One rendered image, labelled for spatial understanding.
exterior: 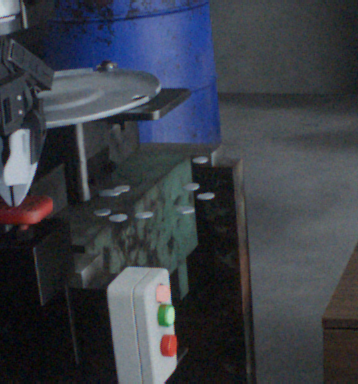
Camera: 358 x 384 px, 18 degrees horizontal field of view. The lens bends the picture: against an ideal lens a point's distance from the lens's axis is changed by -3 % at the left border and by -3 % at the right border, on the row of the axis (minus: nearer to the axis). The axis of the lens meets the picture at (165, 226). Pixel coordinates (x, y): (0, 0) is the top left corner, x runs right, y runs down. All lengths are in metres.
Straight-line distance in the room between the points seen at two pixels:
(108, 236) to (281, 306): 1.37
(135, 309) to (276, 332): 1.37
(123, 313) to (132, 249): 0.24
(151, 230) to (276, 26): 3.37
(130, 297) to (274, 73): 3.71
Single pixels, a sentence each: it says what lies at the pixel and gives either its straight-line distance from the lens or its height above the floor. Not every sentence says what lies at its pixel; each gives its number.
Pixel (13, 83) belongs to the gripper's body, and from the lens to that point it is 1.21.
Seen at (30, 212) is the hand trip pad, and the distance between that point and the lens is 1.26.
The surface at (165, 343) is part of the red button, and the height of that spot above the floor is 0.55.
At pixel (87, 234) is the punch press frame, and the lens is 1.47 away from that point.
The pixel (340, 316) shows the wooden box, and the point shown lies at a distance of 1.90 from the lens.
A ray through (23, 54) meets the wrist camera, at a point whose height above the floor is 0.91.
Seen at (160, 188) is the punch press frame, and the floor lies 0.63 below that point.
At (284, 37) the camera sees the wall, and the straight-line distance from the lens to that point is 4.96.
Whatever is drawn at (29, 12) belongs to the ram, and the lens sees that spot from 1.57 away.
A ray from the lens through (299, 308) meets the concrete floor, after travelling 2.81.
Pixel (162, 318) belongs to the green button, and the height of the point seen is 0.58.
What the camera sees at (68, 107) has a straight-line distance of 1.55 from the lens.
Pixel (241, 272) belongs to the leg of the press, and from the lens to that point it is 1.84.
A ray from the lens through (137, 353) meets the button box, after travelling 1.37.
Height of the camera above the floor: 1.13
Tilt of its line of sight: 19 degrees down
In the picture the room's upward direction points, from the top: 6 degrees counter-clockwise
